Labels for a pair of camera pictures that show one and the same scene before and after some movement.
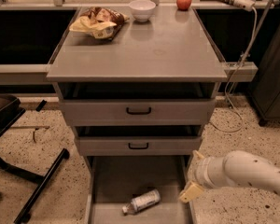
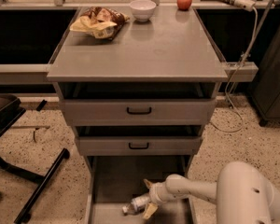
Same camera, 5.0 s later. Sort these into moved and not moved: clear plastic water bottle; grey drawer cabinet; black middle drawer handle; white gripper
Moved: white gripper
Not moved: clear plastic water bottle; grey drawer cabinet; black middle drawer handle
